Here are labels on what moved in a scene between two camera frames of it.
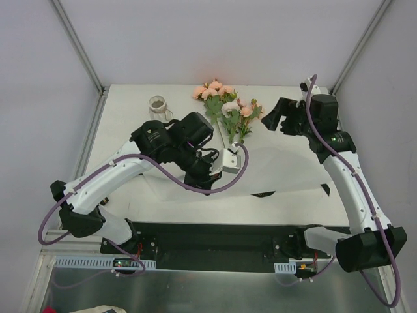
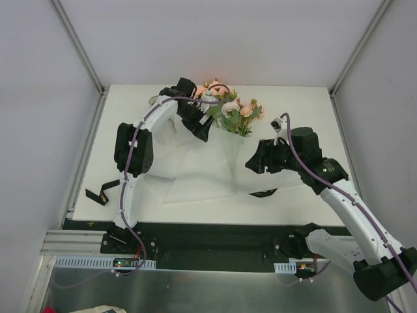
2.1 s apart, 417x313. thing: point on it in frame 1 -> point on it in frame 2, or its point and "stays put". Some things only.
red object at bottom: [48, 310] stays put
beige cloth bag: [100, 309] stays put
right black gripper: [290, 120] -> [264, 156]
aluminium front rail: [72, 246] stays put
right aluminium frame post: [359, 47] stays put
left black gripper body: [202, 176] -> [198, 120]
